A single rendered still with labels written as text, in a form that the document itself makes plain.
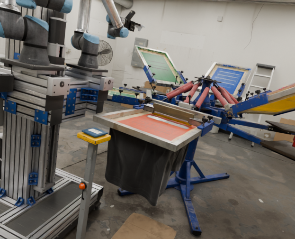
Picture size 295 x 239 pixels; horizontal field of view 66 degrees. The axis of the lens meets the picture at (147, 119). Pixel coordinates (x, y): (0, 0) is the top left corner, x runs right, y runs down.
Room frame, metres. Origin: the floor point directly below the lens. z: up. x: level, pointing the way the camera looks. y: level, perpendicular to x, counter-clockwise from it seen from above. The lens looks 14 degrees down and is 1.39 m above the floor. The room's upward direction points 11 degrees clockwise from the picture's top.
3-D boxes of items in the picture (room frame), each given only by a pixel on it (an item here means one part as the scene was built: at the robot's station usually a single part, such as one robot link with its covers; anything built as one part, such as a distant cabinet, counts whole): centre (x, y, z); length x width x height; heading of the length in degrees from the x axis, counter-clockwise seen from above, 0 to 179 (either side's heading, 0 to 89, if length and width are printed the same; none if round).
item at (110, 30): (2.00, 0.42, 1.56); 0.11 x 0.08 x 0.11; 48
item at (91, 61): (1.73, 0.51, 1.31); 0.15 x 0.15 x 0.10
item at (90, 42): (1.73, 0.51, 1.42); 0.13 x 0.12 x 0.14; 48
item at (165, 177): (1.48, -0.26, 0.74); 0.46 x 0.04 x 0.42; 153
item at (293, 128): (2.61, -1.24, 0.91); 1.34 x 0.40 x 0.08; 93
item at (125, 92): (2.51, 0.34, 1.05); 1.08 x 0.61 x 0.23; 93
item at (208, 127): (1.72, -0.45, 0.98); 0.30 x 0.05 x 0.07; 153
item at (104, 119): (1.63, -0.09, 0.97); 0.79 x 0.58 x 0.04; 153
